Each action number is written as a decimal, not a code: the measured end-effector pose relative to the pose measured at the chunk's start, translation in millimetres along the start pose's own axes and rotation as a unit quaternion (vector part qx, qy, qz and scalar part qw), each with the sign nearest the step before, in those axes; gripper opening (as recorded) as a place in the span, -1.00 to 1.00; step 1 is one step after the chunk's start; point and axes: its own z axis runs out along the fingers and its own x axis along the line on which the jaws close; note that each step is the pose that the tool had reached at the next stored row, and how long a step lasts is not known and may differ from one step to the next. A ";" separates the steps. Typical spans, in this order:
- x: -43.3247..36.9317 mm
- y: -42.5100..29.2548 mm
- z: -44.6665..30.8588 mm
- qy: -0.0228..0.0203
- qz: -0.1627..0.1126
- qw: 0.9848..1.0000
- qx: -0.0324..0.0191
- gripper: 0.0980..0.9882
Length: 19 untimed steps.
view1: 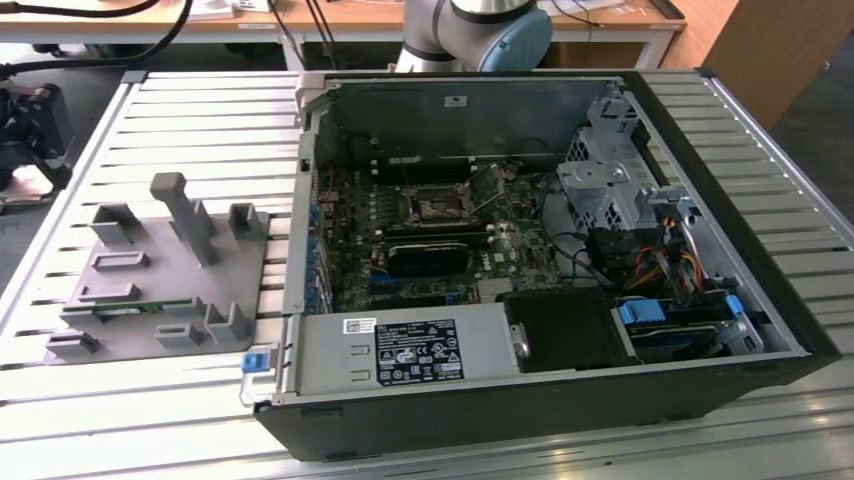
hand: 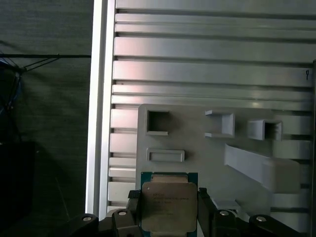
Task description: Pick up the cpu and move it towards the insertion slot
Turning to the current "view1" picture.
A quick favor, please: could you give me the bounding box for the CPU socket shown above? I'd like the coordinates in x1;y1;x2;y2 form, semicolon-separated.
406;184;479;226

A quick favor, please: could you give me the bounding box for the black RAM slot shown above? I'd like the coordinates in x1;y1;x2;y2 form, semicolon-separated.
382;226;490;247

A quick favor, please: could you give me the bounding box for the grey plastic parts rack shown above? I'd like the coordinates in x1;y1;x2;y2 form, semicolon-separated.
43;172;273;365

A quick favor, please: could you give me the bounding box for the green RAM stick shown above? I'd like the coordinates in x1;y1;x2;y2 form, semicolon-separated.
92;297;197;317

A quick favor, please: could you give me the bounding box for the wooden desk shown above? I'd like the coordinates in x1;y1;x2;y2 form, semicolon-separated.
0;0;689;71

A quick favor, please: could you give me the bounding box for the grey power supply with label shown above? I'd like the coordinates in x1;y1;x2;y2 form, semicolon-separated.
285;301;523;397

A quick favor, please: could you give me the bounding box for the small silver heatsink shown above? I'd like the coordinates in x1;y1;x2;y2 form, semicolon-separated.
475;278;517;304

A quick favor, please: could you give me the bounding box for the green motherboard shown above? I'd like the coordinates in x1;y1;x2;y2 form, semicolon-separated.
309;163;577;315

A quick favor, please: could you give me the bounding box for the silver metal drive cage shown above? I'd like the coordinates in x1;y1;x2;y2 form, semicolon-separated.
555;93;677;237

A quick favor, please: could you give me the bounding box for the black open PC case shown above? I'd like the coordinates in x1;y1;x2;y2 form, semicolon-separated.
238;68;845;464

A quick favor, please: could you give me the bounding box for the hard disk in blue carrier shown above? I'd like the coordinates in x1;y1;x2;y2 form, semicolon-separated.
616;294;730;362

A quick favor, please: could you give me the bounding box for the brown wooden cabinet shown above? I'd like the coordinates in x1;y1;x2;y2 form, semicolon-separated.
693;0;854;132

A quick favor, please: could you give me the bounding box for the thick black cable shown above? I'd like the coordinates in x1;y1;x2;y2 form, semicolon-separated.
0;0;197;77

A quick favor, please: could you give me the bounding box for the thin black wire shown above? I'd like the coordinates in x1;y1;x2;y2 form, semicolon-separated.
551;231;617;290

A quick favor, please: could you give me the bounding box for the red yellow wire bundle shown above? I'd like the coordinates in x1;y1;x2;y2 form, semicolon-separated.
626;243;704;292

